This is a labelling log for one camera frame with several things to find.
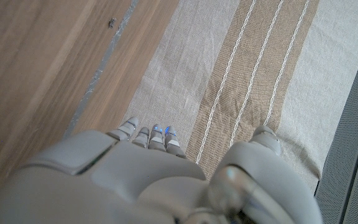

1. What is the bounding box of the beige striped curtain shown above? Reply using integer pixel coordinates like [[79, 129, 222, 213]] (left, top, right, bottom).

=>
[[116, 0, 358, 194]]

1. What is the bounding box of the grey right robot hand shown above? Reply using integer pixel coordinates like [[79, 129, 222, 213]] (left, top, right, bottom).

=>
[[0, 116, 323, 224]]

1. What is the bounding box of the grey tape strip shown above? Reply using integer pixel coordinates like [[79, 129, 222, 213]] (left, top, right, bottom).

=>
[[62, 0, 141, 138]]

